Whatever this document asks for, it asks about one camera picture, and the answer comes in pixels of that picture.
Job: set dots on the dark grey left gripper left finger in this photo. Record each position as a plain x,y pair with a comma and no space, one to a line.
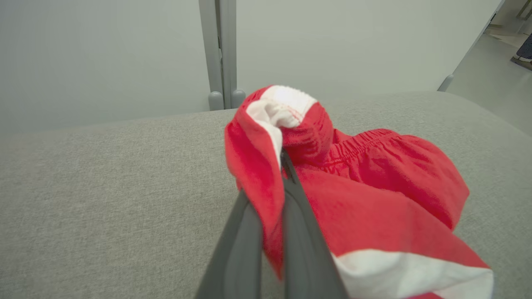
237,265

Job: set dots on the dark blue shoe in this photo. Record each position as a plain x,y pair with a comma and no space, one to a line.
525,50

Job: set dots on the grey partition end post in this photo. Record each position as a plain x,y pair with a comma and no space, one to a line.
445,83

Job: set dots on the red shorts with white trim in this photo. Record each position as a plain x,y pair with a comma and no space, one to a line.
374,199

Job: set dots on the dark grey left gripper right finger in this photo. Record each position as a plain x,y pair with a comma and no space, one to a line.
303,257

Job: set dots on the grey partition frame post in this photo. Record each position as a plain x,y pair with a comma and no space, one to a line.
210,50
230,50

